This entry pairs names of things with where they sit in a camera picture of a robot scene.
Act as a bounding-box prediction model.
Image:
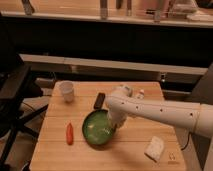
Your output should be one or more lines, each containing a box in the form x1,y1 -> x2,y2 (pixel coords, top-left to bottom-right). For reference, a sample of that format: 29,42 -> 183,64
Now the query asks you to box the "white paper cup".
59,81 -> 74,102

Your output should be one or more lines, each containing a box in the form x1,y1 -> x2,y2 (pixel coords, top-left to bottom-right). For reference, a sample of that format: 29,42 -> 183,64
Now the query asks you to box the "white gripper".
108,111 -> 127,129

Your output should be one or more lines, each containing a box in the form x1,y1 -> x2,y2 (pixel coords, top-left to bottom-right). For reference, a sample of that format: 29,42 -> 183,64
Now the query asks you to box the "black rectangular block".
94,93 -> 105,109

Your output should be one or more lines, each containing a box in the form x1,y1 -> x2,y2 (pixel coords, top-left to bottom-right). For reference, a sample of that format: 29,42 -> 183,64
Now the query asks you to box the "green ceramic bowl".
82,109 -> 116,145

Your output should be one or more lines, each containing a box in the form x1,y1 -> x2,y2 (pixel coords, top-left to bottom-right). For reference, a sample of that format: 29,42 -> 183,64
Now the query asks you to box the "black tripod stand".
0,13 -> 48,171

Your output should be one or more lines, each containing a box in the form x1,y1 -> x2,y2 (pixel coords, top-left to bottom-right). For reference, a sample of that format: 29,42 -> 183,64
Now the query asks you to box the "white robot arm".
105,85 -> 213,138

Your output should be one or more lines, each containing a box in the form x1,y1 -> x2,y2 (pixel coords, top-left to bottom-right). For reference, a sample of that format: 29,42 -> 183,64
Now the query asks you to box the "orange toy carrot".
66,123 -> 73,145

